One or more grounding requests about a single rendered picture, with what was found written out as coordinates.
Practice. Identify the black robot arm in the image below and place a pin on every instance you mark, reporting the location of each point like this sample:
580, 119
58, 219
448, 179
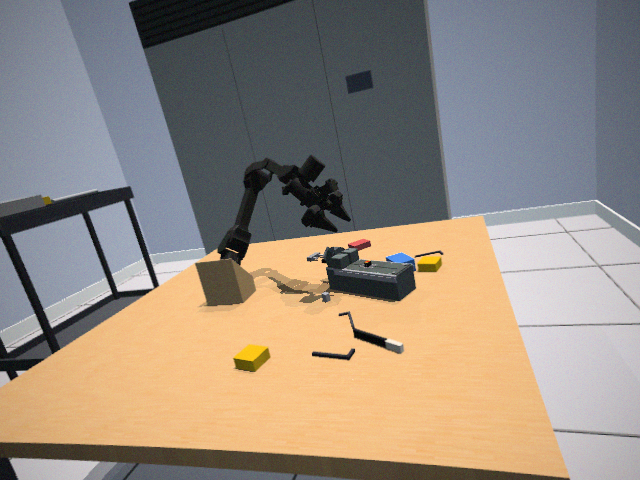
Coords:
296, 180

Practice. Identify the red flat block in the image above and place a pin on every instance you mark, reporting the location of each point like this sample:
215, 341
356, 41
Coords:
360, 244

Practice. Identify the blue rectangular block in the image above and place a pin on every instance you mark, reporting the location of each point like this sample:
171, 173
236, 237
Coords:
401, 258

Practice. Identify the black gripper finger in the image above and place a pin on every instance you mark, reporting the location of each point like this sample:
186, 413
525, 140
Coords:
322, 222
339, 211

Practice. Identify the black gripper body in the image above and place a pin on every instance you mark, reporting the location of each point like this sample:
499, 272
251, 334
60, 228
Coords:
314, 207

